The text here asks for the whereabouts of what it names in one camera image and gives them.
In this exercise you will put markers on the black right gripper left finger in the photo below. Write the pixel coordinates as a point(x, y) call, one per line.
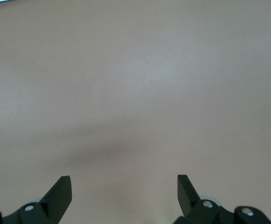
point(56, 200)

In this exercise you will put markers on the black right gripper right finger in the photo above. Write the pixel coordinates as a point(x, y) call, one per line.
point(187, 200)

